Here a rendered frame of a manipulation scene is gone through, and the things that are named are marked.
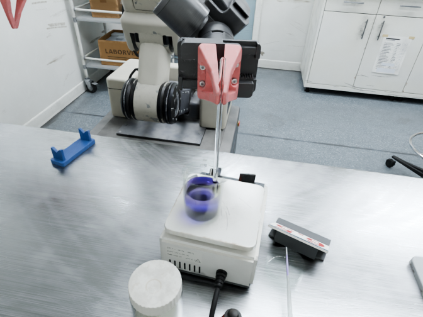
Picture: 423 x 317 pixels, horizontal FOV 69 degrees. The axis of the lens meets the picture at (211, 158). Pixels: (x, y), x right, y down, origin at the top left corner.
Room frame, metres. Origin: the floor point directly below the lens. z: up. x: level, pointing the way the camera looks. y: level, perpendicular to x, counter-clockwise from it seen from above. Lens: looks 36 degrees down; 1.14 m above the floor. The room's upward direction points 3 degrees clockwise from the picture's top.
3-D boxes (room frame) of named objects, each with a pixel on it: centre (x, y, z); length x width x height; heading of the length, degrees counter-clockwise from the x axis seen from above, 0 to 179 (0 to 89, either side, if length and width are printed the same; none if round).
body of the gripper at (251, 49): (0.41, 0.00, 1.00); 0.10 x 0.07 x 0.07; 93
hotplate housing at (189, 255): (0.33, -0.02, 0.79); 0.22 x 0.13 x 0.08; 168
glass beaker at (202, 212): (0.29, 0.01, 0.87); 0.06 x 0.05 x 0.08; 67
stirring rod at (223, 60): (0.30, -0.01, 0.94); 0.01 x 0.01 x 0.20
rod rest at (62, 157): (0.53, 0.29, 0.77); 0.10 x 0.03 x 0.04; 160
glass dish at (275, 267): (0.26, -0.11, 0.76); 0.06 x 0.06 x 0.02
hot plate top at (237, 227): (0.30, -0.01, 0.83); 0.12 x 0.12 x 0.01; 78
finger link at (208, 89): (0.34, -0.01, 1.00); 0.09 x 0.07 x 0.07; 3
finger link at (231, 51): (0.34, 0.01, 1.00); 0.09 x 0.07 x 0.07; 3
